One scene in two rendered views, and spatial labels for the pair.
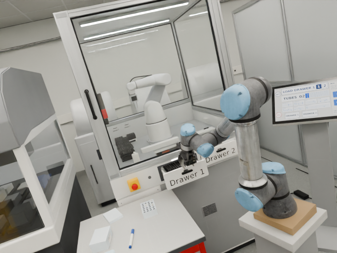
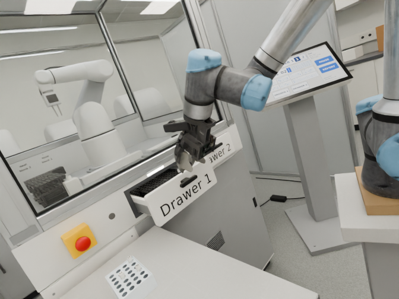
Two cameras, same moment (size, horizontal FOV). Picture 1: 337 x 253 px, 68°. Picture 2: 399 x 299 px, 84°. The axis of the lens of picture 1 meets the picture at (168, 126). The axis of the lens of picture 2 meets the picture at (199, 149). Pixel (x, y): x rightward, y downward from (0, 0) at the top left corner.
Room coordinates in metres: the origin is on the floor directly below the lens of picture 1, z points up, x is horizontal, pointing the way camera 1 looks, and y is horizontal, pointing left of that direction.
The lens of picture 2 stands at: (0.80, 0.21, 1.16)
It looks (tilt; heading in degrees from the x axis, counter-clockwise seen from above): 14 degrees down; 333
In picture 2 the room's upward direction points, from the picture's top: 20 degrees counter-clockwise
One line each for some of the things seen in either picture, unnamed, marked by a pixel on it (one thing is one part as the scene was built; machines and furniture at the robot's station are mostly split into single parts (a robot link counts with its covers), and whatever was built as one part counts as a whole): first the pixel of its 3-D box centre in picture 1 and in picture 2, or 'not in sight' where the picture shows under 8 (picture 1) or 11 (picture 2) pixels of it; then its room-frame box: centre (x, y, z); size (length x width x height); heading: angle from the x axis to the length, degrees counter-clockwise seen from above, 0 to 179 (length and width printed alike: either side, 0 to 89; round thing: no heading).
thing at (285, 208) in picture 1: (277, 199); (395, 164); (1.03, -0.40, 0.84); 0.15 x 0.15 x 0.10
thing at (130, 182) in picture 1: (134, 184); (79, 240); (1.54, 0.32, 0.88); 0.07 x 0.05 x 0.07; 103
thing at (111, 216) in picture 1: (112, 215); not in sight; (1.41, 0.47, 0.77); 0.13 x 0.09 x 0.02; 30
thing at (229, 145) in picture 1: (219, 152); (213, 152); (1.70, -0.31, 0.87); 0.29 x 0.02 x 0.11; 103
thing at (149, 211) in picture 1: (148, 208); (130, 280); (1.36, 0.24, 0.78); 0.12 x 0.08 x 0.04; 10
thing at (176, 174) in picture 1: (186, 174); (184, 188); (1.49, -0.03, 0.87); 0.29 x 0.02 x 0.11; 103
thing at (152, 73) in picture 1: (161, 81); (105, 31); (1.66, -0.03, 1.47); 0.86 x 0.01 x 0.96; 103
